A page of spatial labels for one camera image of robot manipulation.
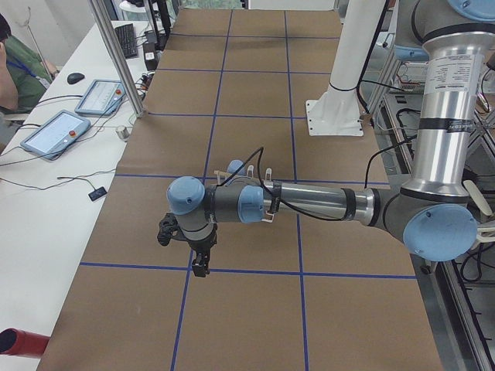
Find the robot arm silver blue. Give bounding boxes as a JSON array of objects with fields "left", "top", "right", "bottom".
[{"left": 157, "top": 1, "right": 494, "bottom": 277}]

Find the small black sensor puck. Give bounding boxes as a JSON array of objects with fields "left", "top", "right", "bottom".
[{"left": 88, "top": 186, "right": 107, "bottom": 202}]

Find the person in green shirt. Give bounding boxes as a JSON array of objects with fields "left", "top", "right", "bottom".
[{"left": 1, "top": 15, "right": 60, "bottom": 114}]

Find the teach pendant near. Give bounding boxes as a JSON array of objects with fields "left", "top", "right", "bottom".
[{"left": 21, "top": 110, "right": 90, "bottom": 160}]

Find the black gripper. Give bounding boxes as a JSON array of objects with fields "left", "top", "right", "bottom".
[{"left": 188, "top": 230, "right": 217, "bottom": 277}]

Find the small silver metal cylinder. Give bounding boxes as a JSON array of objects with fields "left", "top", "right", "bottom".
[{"left": 115, "top": 125, "right": 130, "bottom": 142}]

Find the black computer mouse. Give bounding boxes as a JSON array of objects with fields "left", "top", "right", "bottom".
[{"left": 67, "top": 72, "right": 85, "bottom": 85}]

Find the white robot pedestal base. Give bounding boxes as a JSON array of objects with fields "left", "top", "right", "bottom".
[{"left": 306, "top": 0, "right": 387, "bottom": 137}]

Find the white wire cup holder rack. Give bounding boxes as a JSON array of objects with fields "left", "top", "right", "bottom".
[{"left": 213, "top": 160, "right": 282, "bottom": 223}]

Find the black box with white label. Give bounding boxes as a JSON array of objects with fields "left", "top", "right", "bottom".
[{"left": 142, "top": 42, "right": 159, "bottom": 71}]

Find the teach pendant far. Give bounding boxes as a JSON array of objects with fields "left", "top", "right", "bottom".
[{"left": 74, "top": 80, "right": 125, "bottom": 117}]

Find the red cylinder object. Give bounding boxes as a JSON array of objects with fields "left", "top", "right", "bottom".
[{"left": 1, "top": 328, "right": 50, "bottom": 359}]

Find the teach pendant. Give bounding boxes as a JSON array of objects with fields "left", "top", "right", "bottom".
[
  {"left": 74, "top": 80, "right": 125, "bottom": 117},
  {"left": 21, "top": 110, "right": 90, "bottom": 160}
]

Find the aluminium frame post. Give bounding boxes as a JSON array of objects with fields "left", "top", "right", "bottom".
[{"left": 88, "top": 0, "right": 145, "bottom": 118}]

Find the white office chair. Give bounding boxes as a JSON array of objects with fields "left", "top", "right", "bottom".
[{"left": 463, "top": 180, "right": 494, "bottom": 250}]

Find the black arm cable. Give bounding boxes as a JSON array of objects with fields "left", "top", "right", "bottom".
[{"left": 216, "top": 146, "right": 418, "bottom": 222}]

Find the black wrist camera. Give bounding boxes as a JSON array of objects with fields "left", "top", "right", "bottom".
[{"left": 157, "top": 213, "right": 179, "bottom": 247}]

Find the black keyboard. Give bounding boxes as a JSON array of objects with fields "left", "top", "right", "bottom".
[{"left": 114, "top": 23, "right": 138, "bottom": 59}]

